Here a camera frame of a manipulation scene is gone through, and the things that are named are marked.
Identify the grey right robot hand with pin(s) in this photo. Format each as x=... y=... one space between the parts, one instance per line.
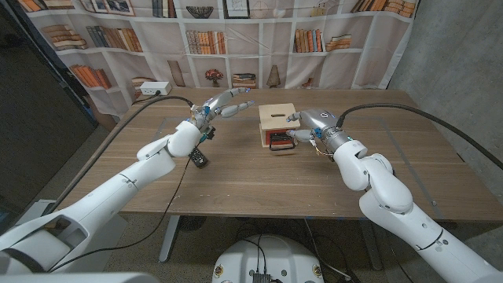
x=318 y=123

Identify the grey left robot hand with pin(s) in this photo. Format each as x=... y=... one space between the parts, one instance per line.
x=218 y=108

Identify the light wooden box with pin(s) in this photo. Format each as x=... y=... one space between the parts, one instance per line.
x=277 y=118

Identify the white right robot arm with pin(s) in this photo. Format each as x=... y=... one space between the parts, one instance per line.
x=393 y=196

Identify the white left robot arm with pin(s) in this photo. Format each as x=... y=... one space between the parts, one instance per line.
x=106 y=196

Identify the black TV remote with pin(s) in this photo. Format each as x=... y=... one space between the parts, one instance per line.
x=198 y=157

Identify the white power strip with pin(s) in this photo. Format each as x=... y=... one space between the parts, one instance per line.
x=155 y=88

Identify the printed bookshelf backdrop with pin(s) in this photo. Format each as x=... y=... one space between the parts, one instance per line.
x=275 y=59

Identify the dark table leg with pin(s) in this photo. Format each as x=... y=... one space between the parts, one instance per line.
x=371 y=245

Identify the white robot torso base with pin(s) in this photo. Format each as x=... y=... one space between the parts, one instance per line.
x=271 y=255

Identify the white table leg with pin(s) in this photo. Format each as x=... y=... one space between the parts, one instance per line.
x=169 y=239

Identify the black partition panel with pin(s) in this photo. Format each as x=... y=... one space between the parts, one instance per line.
x=31 y=118

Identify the white robot chest cover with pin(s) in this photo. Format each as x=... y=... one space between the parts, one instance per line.
x=78 y=278

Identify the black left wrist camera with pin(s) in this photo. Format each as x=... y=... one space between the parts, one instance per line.
x=208 y=133

